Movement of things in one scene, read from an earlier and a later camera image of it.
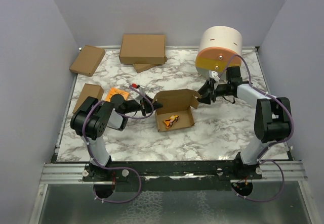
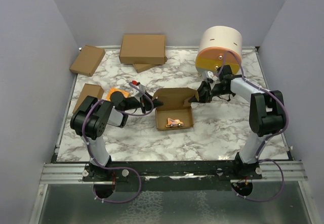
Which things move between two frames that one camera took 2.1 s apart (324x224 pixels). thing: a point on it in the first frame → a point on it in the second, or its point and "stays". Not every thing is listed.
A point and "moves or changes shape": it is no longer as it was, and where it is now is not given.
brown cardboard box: [177, 111] stays
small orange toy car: [169, 122] moves or changes shape
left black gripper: [145, 104] stays
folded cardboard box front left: [92, 90] stays
